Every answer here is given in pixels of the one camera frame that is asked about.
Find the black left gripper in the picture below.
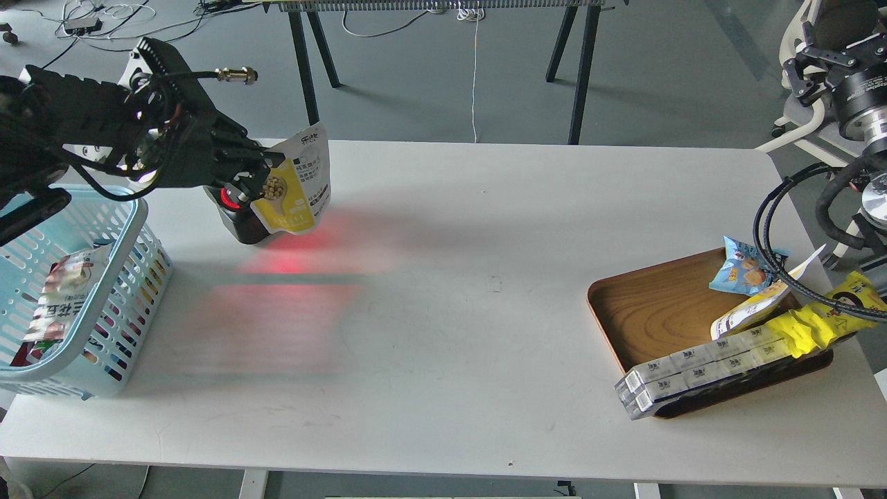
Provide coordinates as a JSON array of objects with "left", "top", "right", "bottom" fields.
[{"left": 129, "top": 37, "right": 285, "bottom": 203}]

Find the yellow white snack pouch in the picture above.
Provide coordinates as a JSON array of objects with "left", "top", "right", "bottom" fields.
[{"left": 251, "top": 122, "right": 332, "bottom": 236}]

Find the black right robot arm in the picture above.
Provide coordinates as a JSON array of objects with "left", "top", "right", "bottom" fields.
[{"left": 782, "top": 1, "right": 886, "bottom": 295}]

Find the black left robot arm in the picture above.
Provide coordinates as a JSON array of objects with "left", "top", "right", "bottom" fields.
[{"left": 1, "top": 37, "right": 284, "bottom": 244}]

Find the red white snack bag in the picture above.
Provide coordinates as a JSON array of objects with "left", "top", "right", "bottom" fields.
[{"left": 10, "top": 240, "right": 113, "bottom": 367}]

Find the light blue plastic basket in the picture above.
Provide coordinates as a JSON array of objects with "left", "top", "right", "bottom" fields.
[{"left": 1, "top": 184, "right": 172, "bottom": 400}]

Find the clear boxed snack pack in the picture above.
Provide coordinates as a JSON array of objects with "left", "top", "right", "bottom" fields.
[{"left": 614, "top": 326, "right": 792, "bottom": 420}]

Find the blue snack bag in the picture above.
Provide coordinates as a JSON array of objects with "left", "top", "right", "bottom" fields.
[{"left": 708, "top": 236, "right": 777, "bottom": 296}]

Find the yellow cartoon snack bag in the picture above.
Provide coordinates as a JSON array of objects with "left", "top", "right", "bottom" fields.
[{"left": 764, "top": 271, "right": 886, "bottom": 359}]

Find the black barcode scanner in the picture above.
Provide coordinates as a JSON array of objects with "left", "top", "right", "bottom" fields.
[{"left": 203, "top": 186, "right": 270, "bottom": 245}]

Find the black trestle table background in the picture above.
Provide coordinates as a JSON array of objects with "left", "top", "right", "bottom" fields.
[{"left": 256, "top": 4, "right": 604, "bottom": 145}]

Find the brown wooden tray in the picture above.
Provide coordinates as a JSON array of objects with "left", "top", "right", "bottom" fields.
[{"left": 587, "top": 249, "right": 834, "bottom": 418}]

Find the white yellow flat pouch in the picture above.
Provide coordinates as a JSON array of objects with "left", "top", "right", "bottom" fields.
[{"left": 710, "top": 278, "right": 789, "bottom": 339}]

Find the floor cables and power strip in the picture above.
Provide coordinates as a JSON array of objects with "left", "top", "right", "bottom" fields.
[{"left": 0, "top": 0, "right": 209, "bottom": 94}]

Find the white hanging cable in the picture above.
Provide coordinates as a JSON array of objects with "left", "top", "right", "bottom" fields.
[{"left": 457, "top": 6, "right": 485, "bottom": 143}]

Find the black cable loop right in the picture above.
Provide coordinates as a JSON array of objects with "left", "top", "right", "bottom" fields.
[{"left": 753, "top": 156, "right": 887, "bottom": 322}]

